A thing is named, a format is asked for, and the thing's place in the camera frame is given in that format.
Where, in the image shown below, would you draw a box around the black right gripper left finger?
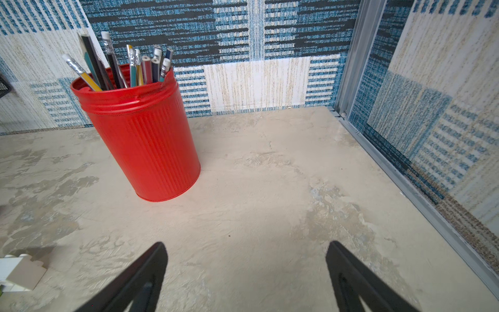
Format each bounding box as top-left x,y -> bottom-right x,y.
77,242 -> 168,311

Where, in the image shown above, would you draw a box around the red pen cup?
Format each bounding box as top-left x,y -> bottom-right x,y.
70,70 -> 201,202

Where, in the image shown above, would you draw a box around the white lego brick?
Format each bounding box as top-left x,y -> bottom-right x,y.
1,254 -> 47,293

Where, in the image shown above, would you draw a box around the pens in cup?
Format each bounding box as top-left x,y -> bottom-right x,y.
62,31 -> 174,92

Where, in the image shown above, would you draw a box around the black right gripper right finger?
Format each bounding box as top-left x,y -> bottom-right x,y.
326,241 -> 417,311

